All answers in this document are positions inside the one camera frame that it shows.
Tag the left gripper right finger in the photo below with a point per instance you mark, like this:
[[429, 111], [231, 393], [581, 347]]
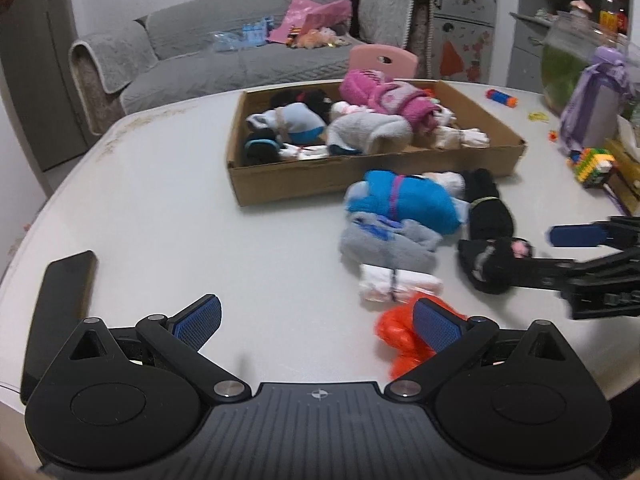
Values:
[[436, 325]]

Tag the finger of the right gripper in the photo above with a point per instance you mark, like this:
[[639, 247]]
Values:
[[540, 273], [577, 235]]

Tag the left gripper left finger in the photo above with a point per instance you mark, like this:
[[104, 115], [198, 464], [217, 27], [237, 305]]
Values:
[[196, 324]]

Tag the orange plastic bag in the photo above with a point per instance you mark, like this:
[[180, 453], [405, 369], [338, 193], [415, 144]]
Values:
[[395, 328]]

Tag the black pink sock roll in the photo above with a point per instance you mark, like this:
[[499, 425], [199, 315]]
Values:
[[487, 264]]

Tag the black sock roll blue band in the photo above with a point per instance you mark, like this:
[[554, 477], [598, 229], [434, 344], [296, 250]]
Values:
[[261, 147]]

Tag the white sock roll red band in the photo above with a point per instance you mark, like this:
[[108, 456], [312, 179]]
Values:
[[295, 153]]

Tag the grey white sock roll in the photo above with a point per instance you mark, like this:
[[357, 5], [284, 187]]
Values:
[[366, 133]]

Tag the white sock roll black band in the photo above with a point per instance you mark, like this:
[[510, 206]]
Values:
[[443, 116]]

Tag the multicolour building block stack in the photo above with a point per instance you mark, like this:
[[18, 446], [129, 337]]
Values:
[[592, 166]]

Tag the white pink sock roll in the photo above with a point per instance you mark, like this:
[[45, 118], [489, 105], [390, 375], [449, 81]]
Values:
[[378, 284]]

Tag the long black sock roll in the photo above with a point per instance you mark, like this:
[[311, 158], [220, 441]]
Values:
[[488, 217]]

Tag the grey blue sock roll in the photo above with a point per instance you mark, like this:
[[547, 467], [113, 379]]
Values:
[[377, 241]]

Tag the bright blue sock roll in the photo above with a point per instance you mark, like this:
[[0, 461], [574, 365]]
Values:
[[398, 198]]

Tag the yellow plastic scrap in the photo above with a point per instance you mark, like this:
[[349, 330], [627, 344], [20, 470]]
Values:
[[538, 117]]

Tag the black smartphone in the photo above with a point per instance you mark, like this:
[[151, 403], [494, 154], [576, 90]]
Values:
[[61, 304]]

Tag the blue orange toy block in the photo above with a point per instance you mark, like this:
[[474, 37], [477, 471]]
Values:
[[502, 98]]

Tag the glass fish tank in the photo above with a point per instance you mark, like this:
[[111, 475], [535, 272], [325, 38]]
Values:
[[568, 49]]

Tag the shallow cardboard box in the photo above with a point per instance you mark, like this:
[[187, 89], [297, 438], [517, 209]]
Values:
[[263, 184]]

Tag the white blue sock roll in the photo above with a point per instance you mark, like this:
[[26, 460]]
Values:
[[294, 123]]

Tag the pink knitted sock roll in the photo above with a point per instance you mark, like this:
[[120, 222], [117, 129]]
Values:
[[384, 95]]

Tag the grey storage shelf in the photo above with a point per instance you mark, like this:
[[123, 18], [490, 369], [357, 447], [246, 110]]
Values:
[[533, 19]]

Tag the black sock roll red band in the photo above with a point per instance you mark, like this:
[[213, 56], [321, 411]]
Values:
[[315, 99]]

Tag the pink child chair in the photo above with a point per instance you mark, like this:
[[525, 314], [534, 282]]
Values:
[[392, 61]]

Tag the grey sofa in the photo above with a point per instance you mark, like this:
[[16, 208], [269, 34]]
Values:
[[169, 56]]

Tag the decorated refrigerator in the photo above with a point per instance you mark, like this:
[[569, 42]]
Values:
[[462, 42]]

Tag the blue toy castle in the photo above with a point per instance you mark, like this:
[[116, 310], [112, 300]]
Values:
[[257, 34]]

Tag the plush toys on sofa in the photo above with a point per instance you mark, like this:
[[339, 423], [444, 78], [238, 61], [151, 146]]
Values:
[[317, 38]]

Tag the pink plastic bag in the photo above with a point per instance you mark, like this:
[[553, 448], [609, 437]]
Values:
[[304, 15]]

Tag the dark wooden door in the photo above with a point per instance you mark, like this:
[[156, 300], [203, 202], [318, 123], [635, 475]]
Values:
[[36, 36]]

